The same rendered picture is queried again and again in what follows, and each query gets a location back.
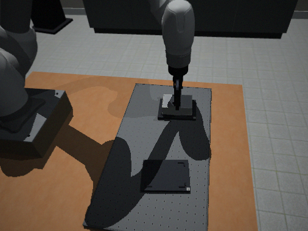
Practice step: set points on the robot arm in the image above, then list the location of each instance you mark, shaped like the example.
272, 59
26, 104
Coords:
18, 49

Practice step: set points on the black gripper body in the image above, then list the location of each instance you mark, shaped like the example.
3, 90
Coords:
178, 73

